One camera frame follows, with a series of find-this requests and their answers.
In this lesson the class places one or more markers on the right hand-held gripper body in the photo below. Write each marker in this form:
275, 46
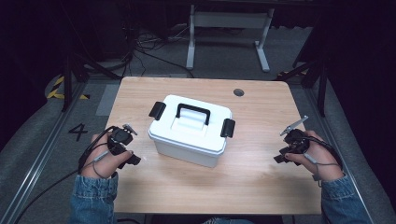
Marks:
297, 141

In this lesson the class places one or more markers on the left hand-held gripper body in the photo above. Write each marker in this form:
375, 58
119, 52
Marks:
120, 137

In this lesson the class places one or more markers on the white plastic storage box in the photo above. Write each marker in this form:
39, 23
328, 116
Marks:
186, 137

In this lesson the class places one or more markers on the person's left hand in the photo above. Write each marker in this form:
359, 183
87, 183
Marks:
104, 161

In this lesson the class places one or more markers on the person's right hand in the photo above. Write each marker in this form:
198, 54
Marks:
323, 158

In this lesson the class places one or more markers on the black box latch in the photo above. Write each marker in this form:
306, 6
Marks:
228, 128
157, 110

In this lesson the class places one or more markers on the black metal stand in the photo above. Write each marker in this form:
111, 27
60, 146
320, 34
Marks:
322, 90

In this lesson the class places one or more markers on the black tripod stand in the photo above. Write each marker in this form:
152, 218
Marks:
67, 84

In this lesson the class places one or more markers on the person's denim knee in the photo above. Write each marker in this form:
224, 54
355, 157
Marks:
227, 221

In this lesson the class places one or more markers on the aluminium floor rail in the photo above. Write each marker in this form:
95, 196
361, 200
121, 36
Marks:
46, 152
320, 121

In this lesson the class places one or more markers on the white metal desk frame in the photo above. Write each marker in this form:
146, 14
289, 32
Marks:
230, 19

